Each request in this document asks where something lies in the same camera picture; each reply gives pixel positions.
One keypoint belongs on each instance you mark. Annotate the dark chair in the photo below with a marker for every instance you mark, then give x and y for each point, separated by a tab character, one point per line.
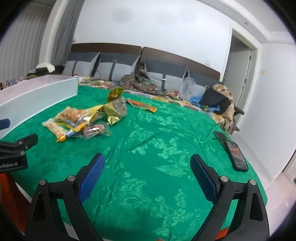
239	111

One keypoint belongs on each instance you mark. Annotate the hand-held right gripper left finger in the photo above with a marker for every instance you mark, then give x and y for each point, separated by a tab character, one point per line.
92	176

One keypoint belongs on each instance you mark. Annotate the yellow snack packet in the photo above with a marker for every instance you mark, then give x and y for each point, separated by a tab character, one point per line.
94	112

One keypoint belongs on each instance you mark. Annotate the black bag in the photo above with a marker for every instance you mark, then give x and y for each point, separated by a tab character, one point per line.
212	97

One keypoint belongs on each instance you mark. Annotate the orange yellow sausage stick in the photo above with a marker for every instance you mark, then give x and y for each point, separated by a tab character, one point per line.
63	138

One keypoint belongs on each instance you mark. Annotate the clear plastic bag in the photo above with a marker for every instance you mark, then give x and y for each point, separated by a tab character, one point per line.
187	88

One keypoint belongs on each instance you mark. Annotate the colourful printed bedsheet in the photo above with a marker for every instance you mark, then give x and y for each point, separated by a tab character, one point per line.
97	83

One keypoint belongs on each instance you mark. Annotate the floral cloth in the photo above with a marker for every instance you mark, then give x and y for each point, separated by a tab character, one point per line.
143	83

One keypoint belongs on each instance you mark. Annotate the grey curtain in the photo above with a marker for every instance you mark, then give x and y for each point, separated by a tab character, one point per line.
23	46

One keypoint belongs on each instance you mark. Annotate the gold foil snack packet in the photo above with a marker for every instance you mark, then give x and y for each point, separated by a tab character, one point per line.
115	109

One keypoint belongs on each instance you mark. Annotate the orange box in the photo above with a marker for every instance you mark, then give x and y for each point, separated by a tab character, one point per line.
9	197

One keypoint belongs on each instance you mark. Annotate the blue cloth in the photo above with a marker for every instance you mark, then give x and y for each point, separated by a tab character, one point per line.
195	99

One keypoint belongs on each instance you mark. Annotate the clear yellow-rimmed cookie packet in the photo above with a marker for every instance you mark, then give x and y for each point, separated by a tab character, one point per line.
69	114

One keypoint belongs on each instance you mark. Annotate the white door frame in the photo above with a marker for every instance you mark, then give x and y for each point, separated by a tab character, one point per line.
254	81

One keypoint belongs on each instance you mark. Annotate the white storage box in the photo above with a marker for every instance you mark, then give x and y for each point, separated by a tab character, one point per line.
34	99

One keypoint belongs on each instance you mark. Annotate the white cloth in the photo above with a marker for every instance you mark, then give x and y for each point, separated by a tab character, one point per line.
46	66

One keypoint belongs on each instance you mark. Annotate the black smartphone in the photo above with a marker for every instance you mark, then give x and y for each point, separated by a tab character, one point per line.
235	155

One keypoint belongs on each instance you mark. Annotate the long orange snack packet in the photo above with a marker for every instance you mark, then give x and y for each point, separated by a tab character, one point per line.
141	105

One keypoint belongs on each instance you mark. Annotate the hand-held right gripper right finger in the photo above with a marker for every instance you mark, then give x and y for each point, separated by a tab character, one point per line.
203	180

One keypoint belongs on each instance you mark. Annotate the dark cloth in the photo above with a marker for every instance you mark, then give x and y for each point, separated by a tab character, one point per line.
34	74

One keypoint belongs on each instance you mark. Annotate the green patterned blanket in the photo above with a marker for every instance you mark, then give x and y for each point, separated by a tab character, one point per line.
150	150

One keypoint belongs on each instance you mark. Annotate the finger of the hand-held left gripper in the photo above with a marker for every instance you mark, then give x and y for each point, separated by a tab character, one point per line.
24	142
4	124

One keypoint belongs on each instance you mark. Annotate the clear red sausage packet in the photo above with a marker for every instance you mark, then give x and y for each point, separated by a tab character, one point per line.
94	129

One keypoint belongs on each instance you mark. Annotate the black power bank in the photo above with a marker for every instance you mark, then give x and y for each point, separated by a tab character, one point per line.
219	135

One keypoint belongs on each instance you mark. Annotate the beige snack bar packet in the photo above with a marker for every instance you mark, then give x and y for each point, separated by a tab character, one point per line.
54	127

